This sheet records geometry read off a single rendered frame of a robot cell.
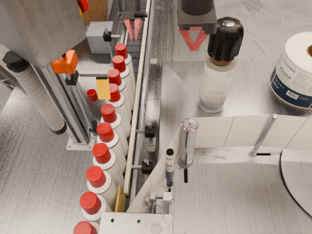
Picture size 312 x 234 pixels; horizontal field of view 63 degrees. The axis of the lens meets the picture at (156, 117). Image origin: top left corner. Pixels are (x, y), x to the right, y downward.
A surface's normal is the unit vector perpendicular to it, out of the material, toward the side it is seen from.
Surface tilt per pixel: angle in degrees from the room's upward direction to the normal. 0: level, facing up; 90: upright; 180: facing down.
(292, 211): 0
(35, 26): 90
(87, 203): 3
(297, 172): 0
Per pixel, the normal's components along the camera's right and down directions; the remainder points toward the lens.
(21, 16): 0.79, 0.48
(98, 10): 0.12, 0.80
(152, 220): -0.04, -0.58
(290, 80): -0.84, 0.46
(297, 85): -0.65, 0.63
